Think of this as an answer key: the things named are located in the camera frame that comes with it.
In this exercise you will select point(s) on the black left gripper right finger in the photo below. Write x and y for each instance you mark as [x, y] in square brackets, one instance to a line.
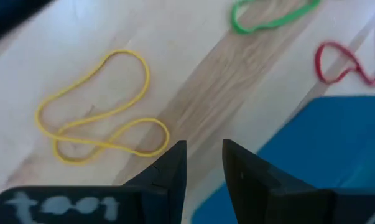
[283, 205]

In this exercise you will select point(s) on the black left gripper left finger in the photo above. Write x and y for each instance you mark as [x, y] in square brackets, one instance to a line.
[66, 207]

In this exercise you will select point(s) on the yellow and green rubber bands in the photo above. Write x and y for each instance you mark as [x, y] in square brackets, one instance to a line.
[148, 77]

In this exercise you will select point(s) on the green rubber band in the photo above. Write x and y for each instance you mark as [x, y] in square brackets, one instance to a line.
[245, 30]

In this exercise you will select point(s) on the teal plastic bin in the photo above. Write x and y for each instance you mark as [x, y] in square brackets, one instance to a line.
[330, 140]

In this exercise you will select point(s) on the red rubber band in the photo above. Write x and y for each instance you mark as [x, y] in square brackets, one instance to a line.
[318, 65]

